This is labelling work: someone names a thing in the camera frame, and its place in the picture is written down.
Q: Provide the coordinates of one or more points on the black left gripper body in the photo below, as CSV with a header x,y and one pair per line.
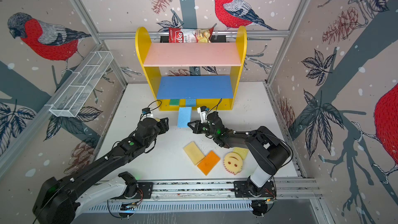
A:
x,y
160,128

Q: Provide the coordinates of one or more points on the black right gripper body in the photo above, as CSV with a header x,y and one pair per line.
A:
x,y
205,129

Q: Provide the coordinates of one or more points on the pale yellow sponge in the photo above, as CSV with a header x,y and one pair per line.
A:
x,y
194,153

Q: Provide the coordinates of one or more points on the blue sponge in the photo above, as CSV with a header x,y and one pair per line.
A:
x,y
184,117
191,103

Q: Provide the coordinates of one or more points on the light green sponge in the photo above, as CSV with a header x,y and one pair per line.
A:
x,y
174,102

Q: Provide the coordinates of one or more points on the orange sponge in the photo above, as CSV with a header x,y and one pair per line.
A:
x,y
208,163

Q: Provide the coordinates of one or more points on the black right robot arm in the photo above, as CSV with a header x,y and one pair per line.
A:
x,y
270,153

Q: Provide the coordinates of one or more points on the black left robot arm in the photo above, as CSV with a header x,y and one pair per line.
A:
x,y
59,200

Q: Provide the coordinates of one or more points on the yellow shelf with coloured boards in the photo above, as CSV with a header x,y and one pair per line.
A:
x,y
208,90

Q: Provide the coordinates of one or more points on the yellow sponge right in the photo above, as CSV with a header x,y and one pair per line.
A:
x,y
242,152

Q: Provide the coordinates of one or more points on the yellow smiley face sponge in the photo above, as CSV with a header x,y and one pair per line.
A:
x,y
233,163

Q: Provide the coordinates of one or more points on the red cassava chips bag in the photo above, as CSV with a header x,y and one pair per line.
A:
x,y
179,35

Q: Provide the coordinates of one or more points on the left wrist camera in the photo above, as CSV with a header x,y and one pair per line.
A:
x,y
147,113

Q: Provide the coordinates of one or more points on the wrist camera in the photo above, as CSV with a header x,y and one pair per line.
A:
x,y
147,113
202,111

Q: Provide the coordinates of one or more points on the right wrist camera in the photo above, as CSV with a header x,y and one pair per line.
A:
x,y
202,111

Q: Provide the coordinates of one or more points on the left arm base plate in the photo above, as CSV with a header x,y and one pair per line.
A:
x,y
143,191

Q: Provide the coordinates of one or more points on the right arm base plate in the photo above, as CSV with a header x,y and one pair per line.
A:
x,y
247,189

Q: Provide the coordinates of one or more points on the white wire mesh basket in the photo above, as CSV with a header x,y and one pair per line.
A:
x,y
84,80

